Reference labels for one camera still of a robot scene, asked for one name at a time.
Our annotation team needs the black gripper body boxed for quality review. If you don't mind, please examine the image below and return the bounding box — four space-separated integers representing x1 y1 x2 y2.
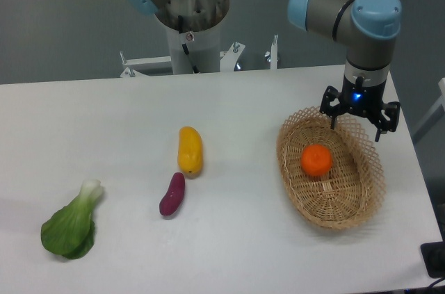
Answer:
341 65 389 119

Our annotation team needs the woven wicker basket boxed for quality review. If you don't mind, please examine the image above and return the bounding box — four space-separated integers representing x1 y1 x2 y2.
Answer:
276 107 386 230

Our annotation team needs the black device at edge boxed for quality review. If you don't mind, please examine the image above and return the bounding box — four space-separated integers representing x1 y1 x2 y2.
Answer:
420 241 444 279

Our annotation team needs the white frame at right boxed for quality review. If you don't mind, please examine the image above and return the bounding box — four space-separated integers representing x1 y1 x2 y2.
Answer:
412 78 444 144

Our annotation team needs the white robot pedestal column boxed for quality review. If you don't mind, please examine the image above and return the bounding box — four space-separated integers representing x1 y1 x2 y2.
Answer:
165 25 221 75

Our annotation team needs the green bok choy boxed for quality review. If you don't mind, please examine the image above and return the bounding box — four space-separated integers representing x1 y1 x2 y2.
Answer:
40 179 104 260

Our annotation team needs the white metal base frame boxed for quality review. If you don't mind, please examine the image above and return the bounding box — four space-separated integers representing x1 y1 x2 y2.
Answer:
120 34 280 78

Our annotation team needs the purple sweet potato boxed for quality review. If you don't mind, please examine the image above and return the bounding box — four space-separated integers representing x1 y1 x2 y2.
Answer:
159 172 186 217

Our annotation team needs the black cable on pedestal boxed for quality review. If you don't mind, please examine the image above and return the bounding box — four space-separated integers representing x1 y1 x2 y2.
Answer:
177 15 201 74

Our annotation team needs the orange fruit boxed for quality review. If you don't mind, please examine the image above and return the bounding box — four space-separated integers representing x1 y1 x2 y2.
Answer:
300 144 332 177

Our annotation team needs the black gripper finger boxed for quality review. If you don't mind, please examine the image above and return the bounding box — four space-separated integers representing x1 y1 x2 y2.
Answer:
320 85 343 130
369 101 401 142

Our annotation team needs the yellow mango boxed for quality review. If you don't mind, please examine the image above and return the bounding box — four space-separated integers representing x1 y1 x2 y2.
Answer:
177 126 204 177

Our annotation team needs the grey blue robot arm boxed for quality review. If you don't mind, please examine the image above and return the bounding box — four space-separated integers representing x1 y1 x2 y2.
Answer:
127 0 402 134

